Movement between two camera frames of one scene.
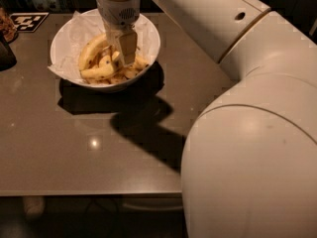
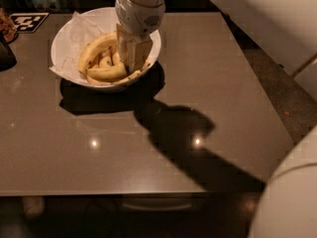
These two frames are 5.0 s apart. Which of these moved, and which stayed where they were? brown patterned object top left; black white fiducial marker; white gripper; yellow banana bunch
Moved: white gripper
Stayed: black white fiducial marker; yellow banana bunch; brown patterned object top left
